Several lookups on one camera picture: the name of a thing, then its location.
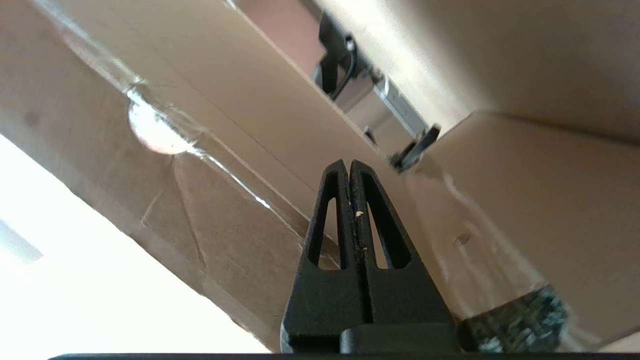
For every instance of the grey power supply unit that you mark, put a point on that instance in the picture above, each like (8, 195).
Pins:
(395, 105)

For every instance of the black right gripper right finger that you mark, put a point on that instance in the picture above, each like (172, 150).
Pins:
(400, 295)

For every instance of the brown cardboard shoe box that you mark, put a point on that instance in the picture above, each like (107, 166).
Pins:
(525, 200)

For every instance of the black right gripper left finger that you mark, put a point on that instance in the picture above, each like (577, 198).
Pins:
(320, 300)

